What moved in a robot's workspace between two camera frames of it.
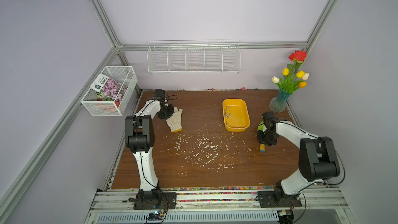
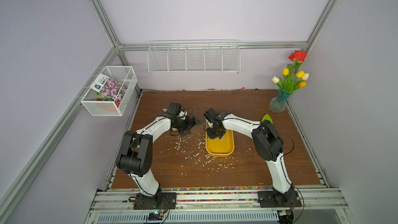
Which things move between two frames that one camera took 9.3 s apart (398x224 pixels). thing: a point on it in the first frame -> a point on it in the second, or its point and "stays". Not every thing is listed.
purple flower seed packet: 108,87 stays
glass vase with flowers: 292,80 stays
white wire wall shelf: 190,57 stays
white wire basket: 109,96 stays
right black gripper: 259,139 -> 211,135
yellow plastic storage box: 236,117 -> 223,147
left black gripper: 171,112 -> 189,124
